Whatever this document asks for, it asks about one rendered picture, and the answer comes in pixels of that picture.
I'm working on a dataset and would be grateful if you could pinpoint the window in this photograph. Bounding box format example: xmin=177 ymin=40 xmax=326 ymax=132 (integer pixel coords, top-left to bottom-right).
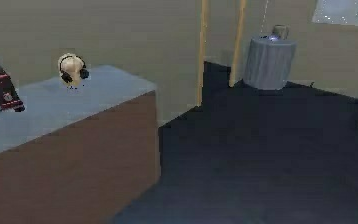
xmin=311 ymin=0 xmax=358 ymax=28

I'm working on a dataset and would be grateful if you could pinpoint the grey round bin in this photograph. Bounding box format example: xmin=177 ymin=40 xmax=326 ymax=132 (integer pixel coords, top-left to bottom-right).
xmin=242 ymin=24 xmax=298 ymax=91

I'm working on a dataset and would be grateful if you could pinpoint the beige head with black headphones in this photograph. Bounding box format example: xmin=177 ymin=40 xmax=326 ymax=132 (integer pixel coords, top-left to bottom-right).
xmin=57 ymin=52 xmax=90 ymax=89

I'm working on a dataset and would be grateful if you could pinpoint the brown cabinet with grey top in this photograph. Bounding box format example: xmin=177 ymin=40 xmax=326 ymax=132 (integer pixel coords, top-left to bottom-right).
xmin=0 ymin=64 xmax=162 ymax=224

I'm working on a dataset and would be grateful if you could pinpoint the wooden door frame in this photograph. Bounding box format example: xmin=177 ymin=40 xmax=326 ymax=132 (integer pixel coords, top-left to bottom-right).
xmin=195 ymin=0 xmax=247 ymax=108

